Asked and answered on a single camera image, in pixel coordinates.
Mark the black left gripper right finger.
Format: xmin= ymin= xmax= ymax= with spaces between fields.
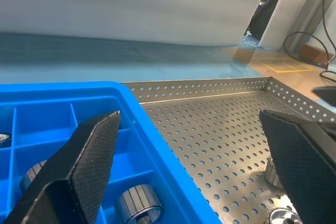
xmin=259 ymin=109 xmax=336 ymax=224

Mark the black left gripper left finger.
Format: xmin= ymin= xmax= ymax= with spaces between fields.
xmin=2 ymin=110 xmax=121 ymax=224

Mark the blue compartment tray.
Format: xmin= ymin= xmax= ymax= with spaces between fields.
xmin=0 ymin=81 xmax=221 ymax=224

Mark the brown box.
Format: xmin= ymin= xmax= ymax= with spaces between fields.
xmin=299 ymin=44 xmax=334 ymax=63

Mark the black flat device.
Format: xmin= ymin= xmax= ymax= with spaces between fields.
xmin=311 ymin=86 xmax=336 ymax=105

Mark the perforated metal tray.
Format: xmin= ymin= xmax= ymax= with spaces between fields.
xmin=122 ymin=76 xmax=336 ymax=224

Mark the blue plastic table cover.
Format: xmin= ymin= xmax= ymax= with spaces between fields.
xmin=0 ymin=31 xmax=266 ymax=86

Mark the white foam board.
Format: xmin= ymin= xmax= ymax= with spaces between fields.
xmin=258 ymin=0 xmax=313 ymax=51

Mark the large white backdrop board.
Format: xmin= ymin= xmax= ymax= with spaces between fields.
xmin=0 ymin=0 xmax=274 ymax=49

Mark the black curved cable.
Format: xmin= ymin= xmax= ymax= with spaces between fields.
xmin=319 ymin=70 xmax=336 ymax=81

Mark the black looped cable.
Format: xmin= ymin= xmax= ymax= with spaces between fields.
xmin=283 ymin=31 xmax=335 ymax=65

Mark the black hanging cable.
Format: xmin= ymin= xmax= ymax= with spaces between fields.
xmin=322 ymin=0 xmax=336 ymax=62

